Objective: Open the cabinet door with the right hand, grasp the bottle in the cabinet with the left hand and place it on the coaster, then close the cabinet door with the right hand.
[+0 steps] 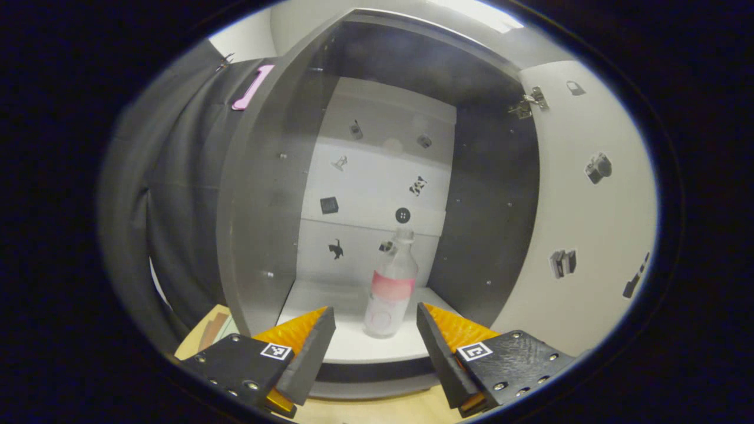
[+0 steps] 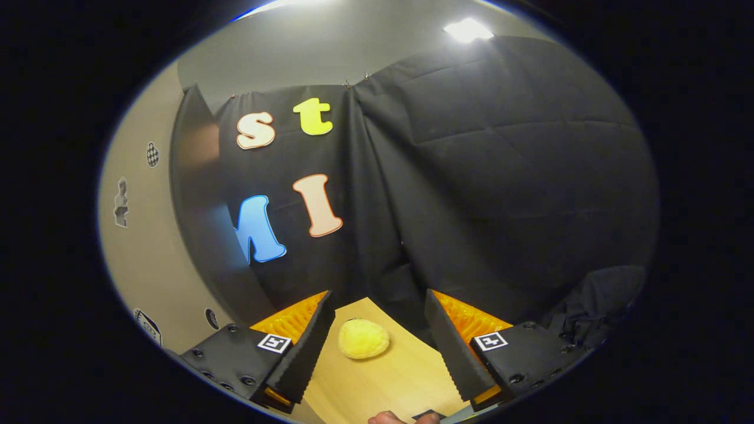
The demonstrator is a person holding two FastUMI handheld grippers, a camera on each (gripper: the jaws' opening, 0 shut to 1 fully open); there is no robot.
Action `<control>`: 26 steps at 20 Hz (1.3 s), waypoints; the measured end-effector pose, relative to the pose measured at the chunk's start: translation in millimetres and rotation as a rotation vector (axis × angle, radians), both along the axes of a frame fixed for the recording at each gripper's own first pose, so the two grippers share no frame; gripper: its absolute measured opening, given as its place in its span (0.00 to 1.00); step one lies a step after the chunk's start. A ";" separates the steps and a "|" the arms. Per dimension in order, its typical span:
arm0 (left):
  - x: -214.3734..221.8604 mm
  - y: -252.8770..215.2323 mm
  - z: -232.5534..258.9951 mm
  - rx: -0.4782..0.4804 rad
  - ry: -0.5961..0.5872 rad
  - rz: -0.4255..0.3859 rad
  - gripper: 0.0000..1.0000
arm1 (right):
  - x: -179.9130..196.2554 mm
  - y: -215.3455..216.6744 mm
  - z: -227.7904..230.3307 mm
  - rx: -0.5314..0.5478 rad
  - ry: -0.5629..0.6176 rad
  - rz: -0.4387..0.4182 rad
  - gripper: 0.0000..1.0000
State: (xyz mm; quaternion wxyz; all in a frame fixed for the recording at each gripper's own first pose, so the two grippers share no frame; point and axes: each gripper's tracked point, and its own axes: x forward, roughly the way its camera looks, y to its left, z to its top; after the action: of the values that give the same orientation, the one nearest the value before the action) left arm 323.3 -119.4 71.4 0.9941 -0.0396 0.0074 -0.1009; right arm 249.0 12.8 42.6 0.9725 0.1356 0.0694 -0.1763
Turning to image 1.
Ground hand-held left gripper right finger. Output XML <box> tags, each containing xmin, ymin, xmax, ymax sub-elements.
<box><xmin>416</xmin><ymin>302</ymin><xmax>581</xmax><ymax>419</ymax></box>

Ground ceiling light panel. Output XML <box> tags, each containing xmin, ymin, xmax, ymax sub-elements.
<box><xmin>433</xmin><ymin>0</ymin><xmax>525</xmax><ymax>34</ymax></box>

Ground clear bottle with pink label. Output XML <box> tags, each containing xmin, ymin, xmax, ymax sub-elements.
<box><xmin>363</xmin><ymin>227</ymin><xmax>419</xmax><ymax>339</ymax></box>

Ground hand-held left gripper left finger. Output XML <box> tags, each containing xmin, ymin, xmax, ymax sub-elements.
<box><xmin>180</xmin><ymin>306</ymin><xmax>337</xmax><ymax>419</ymax></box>

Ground brown cover book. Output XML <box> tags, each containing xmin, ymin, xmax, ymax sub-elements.
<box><xmin>197</xmin><ymin>311</ymin><xmax>230</xmax><ymax>352</ymax></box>

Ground white cabinet door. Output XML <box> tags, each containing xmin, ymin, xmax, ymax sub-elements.
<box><xmin>492</xmin><ymin>60</ymin><xmax>659</xmax><ymax>358</ymax></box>

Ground white cabinet shelf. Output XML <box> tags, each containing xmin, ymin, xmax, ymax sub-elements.
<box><xmin>276</xmin><ymin>280</ymin><xmax>466</xmax><ymax>364</ymax></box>

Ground grey cabinet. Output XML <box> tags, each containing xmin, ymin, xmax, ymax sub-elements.
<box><xmin>215</xmin><ymin>7</ymin><xmax>541</xmax><ymax>401</ymax></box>

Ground metal cabinet hinge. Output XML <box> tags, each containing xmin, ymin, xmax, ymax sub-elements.
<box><xmin>508</xmin><ymin>87</ymin><xmax>550</xmax><ymax>120</ymax></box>

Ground black backdrop cloth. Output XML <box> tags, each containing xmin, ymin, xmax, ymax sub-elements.
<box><xmin>97</xmin><ymin>40</ymin><xmax>277</xmax><ymax>354</ymax></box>

